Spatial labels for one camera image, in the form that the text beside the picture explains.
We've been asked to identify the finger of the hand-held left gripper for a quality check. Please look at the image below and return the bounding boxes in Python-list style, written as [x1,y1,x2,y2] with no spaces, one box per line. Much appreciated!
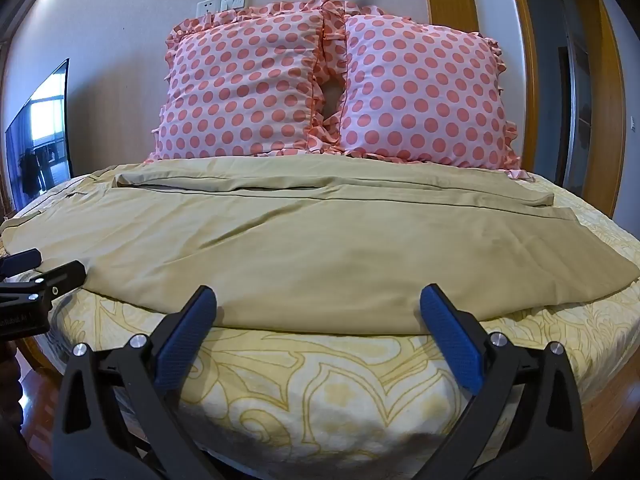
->
[0,260,87,311]
[0,248,42,278]

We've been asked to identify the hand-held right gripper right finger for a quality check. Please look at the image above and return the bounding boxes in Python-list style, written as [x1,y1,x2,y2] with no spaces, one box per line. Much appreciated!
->
[419,283,593,480]

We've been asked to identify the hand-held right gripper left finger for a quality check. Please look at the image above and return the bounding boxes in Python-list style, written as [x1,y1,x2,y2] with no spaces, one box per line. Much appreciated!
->
[51,285,219,480]

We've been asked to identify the beige pants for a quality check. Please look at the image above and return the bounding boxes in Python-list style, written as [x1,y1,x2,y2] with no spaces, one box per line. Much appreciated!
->
[0,156,640,336]

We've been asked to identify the bed with yellow patterned sheet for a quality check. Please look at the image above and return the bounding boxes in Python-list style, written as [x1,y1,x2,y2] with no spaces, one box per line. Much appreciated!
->
[0,167,640,466]

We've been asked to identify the black flat screen television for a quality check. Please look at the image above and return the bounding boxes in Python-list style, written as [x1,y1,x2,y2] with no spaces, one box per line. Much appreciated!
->
[5,58,75,212]

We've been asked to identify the pink polka dot pillow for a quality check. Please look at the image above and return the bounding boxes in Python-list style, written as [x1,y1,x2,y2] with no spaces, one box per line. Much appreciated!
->
[322,0,533,181]
[144,0,346,165]

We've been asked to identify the wooden door frame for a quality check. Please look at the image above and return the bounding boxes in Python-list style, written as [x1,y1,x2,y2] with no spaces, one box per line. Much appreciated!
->
[421,0,621,221]

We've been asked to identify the white wall socket panel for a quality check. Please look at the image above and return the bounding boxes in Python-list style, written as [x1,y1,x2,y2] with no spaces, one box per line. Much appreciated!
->
[196,0,249,17]

